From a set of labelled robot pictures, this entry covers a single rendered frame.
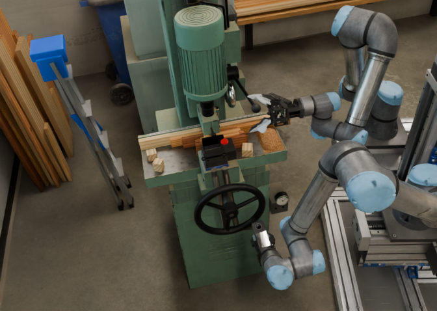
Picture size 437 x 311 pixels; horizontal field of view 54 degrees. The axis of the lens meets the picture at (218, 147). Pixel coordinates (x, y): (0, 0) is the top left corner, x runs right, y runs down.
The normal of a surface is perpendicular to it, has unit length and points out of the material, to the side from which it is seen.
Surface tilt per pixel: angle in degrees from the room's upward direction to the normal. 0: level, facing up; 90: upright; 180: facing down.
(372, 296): 0
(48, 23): 90
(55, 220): 0
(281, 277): 60
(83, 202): 0
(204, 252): 90
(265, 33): 90
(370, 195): 85
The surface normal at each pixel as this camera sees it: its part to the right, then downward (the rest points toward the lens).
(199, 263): 0.22, 0.65
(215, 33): 0.62, 0.50
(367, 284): -0.07, -0.74
